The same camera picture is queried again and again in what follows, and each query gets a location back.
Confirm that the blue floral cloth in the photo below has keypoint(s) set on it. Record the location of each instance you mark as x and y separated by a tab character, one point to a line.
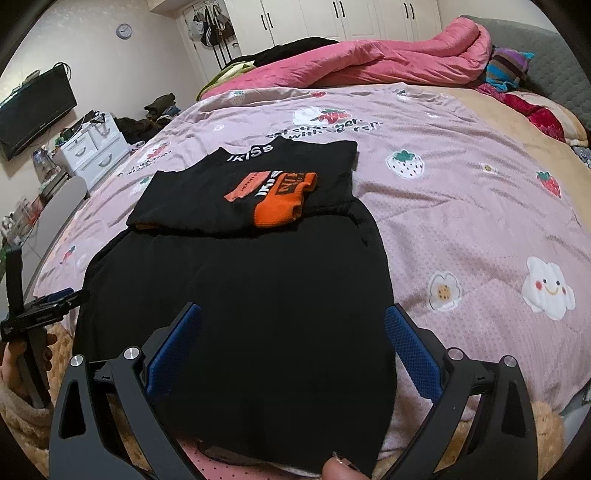
584	154

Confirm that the striped colourful pillow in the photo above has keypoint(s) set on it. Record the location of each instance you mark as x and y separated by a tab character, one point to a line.
508	67

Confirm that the pink strawberry print quilt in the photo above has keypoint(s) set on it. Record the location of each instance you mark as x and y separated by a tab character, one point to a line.
461	230

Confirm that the black sweater with orange cuffs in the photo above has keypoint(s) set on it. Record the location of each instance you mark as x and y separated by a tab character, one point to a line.
277	300

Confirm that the person's left hand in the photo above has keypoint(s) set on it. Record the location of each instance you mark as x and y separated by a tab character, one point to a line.
11	369

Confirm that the beige fluffy blanket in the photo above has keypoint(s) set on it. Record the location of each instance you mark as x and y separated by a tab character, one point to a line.
545	424

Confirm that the white wardrobe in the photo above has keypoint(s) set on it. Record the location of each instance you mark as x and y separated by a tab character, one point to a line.
369	18

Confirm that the white drawer cabinet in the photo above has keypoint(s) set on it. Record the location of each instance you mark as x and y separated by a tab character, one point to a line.
92	152

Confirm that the round wall clock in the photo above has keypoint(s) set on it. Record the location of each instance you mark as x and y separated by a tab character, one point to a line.
124	31

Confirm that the person's right hand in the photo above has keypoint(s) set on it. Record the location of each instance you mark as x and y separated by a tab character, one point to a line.
339	468

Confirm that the pink dotted pants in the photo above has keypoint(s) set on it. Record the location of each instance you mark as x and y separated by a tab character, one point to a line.
217	466

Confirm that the hanging bags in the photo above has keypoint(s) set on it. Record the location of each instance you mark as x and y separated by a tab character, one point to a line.
212	27

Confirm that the grey chair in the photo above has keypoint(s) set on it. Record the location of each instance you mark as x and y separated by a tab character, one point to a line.
64	203

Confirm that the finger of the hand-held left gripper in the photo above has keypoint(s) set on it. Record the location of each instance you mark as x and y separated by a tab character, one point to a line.
69	299

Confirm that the pile of dark clothes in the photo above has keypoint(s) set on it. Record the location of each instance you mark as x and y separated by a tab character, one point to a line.
159	104

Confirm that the red floral pillow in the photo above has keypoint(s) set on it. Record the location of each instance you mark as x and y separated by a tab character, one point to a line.
540	115

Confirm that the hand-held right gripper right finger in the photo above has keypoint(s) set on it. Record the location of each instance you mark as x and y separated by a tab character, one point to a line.
415	350

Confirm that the pink comforter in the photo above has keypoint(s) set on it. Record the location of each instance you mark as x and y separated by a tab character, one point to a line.
392	60

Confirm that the green cloth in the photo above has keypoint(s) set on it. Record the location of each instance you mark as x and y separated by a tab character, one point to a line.
226	74

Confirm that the grey quilted headboard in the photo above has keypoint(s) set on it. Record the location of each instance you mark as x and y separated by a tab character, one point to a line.
554	69

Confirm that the black television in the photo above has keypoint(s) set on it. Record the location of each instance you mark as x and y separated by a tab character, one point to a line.
32	110

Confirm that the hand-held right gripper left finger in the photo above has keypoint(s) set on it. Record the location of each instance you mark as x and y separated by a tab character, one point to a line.
173	350

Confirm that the black clothes heap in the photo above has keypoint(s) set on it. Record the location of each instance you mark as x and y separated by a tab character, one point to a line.
295	48

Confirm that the cluttered side table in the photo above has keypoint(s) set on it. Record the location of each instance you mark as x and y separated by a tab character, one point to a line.
18	221

